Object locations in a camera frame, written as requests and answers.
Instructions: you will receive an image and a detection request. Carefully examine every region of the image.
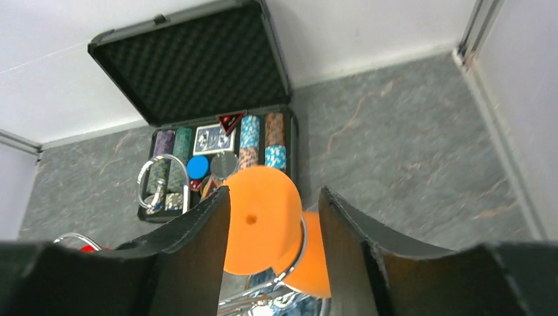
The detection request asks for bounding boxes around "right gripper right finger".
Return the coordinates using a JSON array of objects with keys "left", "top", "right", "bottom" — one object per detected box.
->
[{"left": 318, "top": 187, "right": 557, "bottom": 315}]

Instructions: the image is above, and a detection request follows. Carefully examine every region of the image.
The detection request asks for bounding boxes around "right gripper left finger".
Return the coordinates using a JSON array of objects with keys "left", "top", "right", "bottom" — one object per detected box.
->
[{"left": 1, "top": 187, "right": 230, "bottom": 315}]

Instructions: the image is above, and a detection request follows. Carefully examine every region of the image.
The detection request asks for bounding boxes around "orange wine glass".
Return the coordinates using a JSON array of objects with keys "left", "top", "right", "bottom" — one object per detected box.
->
[{"left": 224, "top": 165, "right": 332, "bottom": 298}]

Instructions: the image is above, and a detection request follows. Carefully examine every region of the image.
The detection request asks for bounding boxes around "red wine glass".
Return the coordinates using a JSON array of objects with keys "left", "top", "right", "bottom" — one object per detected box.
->
[{"left": 79, "top": 245, "right": 111, "bottom": 253}]

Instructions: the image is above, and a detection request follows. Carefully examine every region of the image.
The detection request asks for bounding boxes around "chrome wine glass rack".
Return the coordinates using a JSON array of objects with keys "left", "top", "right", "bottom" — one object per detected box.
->
[{"left": 47, "top": 165, "right": 331, "bottom": 315}]

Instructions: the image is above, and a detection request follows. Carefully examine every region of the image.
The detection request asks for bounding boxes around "blue poker chip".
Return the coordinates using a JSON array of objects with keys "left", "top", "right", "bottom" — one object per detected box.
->
[{"left": 186, "top": 155, "right": 209, "bottom": 180}]

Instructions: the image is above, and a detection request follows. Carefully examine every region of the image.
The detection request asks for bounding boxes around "playing card deck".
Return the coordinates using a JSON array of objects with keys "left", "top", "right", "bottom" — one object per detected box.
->
[{"left": 193, "top": 123, "right": 236, "bottom": 155}]

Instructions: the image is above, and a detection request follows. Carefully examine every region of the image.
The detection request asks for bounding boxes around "black poker chip case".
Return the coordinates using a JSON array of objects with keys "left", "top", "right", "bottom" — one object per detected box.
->
[{"left": 87, "top": 0, "right": 300, "bottom": 224}]

